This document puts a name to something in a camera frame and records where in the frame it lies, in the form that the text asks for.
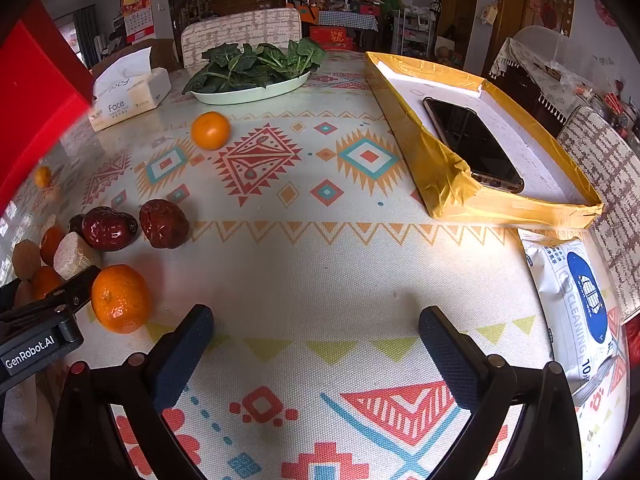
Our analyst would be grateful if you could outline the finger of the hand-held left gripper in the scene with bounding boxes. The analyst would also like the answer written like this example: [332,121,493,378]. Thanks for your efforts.
[0,265,103,325]

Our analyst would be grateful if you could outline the wrinkled red date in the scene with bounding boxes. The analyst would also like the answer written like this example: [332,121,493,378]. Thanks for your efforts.
[139,199,190,250]
[81,206,139,252]

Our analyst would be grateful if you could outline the white blue wet wipes packet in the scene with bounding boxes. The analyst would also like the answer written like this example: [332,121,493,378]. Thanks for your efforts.
[517,227,628,391]

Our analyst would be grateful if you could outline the large tangerine with stem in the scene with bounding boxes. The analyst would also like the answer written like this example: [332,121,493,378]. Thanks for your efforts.
[91,264,152,335]

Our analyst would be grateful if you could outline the white brown patterned chair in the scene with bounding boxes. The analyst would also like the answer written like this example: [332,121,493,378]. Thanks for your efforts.
[556,106,640,321]

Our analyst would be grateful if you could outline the patterned chair back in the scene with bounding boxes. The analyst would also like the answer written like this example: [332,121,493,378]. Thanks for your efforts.
[180,7,303,68]

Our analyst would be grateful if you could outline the wooden staircase railing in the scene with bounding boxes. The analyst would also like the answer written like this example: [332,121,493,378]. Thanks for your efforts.
[170,0,241,46]

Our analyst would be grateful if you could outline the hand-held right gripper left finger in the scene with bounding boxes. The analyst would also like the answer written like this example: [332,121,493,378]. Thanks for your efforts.
[50,304,216,480]

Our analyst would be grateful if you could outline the red gift box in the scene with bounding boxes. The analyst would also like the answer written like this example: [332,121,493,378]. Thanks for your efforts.
[309,25,351,47]

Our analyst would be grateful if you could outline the white shelf rack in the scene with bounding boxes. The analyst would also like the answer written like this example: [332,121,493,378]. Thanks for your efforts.
[392,5,436,58]

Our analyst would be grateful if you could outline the round tangerine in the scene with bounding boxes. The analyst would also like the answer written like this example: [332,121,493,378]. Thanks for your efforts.
[191,111,232,151]

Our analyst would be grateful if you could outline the white fringed cloth table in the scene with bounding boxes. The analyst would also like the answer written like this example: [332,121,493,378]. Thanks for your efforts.
[489,25,631,121]

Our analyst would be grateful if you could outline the red wall calendar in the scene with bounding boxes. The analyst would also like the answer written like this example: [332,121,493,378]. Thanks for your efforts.
[120,0,155,43]

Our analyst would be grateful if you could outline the spinach leaves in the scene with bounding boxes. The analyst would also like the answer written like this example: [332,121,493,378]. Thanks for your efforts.
[182,37,328,95]

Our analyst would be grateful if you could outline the black smartphone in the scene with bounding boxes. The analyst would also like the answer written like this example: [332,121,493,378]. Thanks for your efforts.
[422,97,526,194]

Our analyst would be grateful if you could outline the pale green oval plate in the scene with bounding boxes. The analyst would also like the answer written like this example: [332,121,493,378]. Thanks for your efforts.
[190,70,312,106]

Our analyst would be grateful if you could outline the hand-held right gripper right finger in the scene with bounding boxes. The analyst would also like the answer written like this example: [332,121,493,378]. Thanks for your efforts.
[418,306,586,480]

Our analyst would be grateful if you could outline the checkered cloth table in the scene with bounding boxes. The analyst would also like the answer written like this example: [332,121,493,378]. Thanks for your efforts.
[317,10,379,33]

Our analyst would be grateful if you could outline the brown round longan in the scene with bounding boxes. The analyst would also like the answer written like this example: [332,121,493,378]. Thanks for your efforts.
[12,241,42,281]
[14,280,36,308]

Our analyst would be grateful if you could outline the beige cylindrical cake piece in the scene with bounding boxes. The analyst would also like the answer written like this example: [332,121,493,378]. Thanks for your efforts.
[52,234,103,281]

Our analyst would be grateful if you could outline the yellow taped cardboard tray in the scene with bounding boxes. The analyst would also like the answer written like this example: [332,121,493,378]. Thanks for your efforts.
[364,51,605,221]

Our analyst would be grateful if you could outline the white tissue box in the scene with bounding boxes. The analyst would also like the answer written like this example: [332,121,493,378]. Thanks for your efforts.
[87,46,172,132]

